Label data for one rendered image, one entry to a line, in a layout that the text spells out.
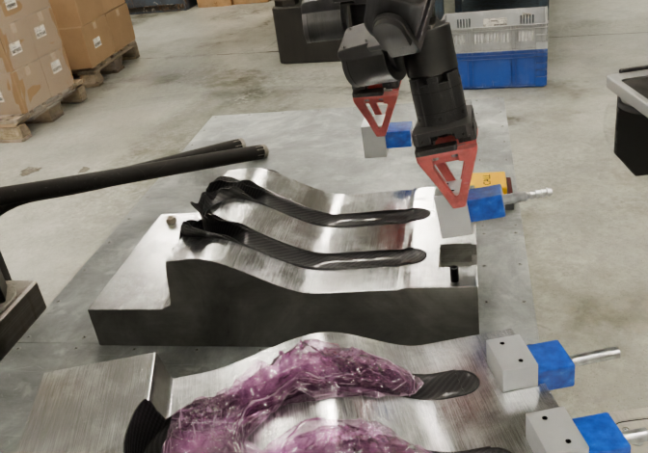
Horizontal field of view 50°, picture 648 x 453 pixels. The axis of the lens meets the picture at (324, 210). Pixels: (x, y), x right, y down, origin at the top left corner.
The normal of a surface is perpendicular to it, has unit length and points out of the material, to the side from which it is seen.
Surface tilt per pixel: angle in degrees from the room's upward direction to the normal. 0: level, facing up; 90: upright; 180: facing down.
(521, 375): 90
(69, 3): 90
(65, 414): 0
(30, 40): 89
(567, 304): 0
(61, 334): 0
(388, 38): 121
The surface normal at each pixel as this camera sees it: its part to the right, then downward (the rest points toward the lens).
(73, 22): -0.12, 0.52
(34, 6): 0.93, -0.15
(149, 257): -0.13, -0.88
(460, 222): -0.21, 0.34
